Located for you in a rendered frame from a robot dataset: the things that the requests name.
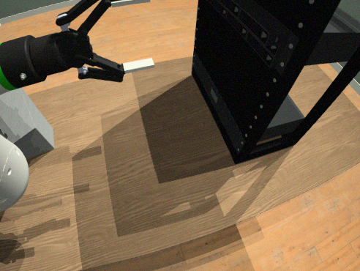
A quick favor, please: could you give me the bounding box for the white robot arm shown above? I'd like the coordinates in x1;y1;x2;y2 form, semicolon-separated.
0;35;47;212

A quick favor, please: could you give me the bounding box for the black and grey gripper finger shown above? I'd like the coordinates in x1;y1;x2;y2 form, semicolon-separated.
75;52;154;82
56;0;150;51

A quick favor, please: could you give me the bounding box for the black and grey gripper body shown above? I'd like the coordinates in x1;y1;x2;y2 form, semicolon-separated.
30;28;93;77

